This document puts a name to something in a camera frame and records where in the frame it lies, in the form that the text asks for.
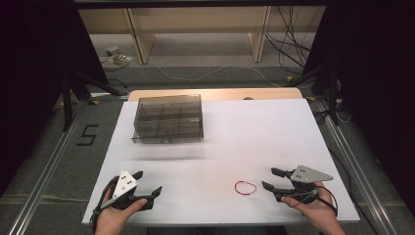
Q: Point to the black metal stand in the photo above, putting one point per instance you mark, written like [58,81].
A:
[332,91]
[67,101]

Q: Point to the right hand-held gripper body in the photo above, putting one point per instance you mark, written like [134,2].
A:
[308,175]

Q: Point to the person's left hand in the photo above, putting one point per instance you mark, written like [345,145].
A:
[112,217]

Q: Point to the clear smoky plastic drawer box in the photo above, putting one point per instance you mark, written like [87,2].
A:
[168,119]

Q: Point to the black curtain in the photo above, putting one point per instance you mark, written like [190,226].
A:
[32,81]
[375,81]

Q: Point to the yellow tape piece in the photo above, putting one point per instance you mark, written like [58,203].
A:
[95,102]
[311,98]
[289,78]

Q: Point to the light wooden table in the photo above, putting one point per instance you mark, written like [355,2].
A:
[215,94]

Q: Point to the white power adapter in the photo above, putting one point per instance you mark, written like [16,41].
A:
[112,51]

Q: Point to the light wooden desk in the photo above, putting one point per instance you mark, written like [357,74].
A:
[143,39]

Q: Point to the white power strip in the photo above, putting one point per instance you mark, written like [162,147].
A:
[121,59]

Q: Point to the aluminium floor rail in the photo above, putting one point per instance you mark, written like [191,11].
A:
[42,182]
[359,173]

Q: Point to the white table cover board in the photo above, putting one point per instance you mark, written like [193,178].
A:
[248,137]

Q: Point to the person's right hand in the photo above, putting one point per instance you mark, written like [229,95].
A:
[318,210]

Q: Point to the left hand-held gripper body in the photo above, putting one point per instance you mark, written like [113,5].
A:
[125,184]

